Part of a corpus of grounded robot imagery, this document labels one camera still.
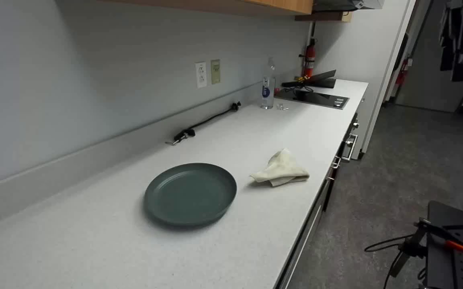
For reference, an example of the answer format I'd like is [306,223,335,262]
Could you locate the beige cloth towel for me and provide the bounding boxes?
[248,148,311,188]

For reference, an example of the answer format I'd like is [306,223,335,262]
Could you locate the dark green round plate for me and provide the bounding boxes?
[142,162,237,228]

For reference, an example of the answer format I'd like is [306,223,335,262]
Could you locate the clear water bottle blue label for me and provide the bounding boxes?
[258,56,276,111]

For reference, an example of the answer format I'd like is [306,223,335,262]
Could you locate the black flat tray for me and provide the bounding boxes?
[274,87,350,111]

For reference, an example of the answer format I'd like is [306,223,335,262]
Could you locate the black angled device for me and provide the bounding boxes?
[279,69,337,90]

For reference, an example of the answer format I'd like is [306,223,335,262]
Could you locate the black dishwasher front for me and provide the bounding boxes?
[274,178,335,289]

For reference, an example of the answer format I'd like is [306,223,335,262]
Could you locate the red fire extinguisher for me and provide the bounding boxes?
[298,21,318,83]

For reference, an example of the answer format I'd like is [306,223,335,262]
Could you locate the dark grey box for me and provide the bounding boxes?
[311,0,385,13]

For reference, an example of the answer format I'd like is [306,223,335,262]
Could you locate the black perforated table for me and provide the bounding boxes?
[424,199,463,289]

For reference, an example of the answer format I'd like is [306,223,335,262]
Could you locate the black power cord with plug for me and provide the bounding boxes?
[165,101,242,148]

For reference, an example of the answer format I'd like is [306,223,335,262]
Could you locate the beige wall plate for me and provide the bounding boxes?
[208,58,223,87]

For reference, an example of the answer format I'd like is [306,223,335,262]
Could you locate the white wall outlet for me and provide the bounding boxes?
[194,59,208,90]

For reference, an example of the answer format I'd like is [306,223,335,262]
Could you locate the wooden wall cabinet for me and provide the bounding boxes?
[101,0,314,16]

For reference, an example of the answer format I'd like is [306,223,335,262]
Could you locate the thin black floor cable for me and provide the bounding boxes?
[363,233,420,289]

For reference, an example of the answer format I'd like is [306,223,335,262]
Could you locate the small red wall device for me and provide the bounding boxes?
[393,56,412,93]

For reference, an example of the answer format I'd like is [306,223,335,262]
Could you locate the black clamp with orange handle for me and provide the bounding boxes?
[388,217,463,279]

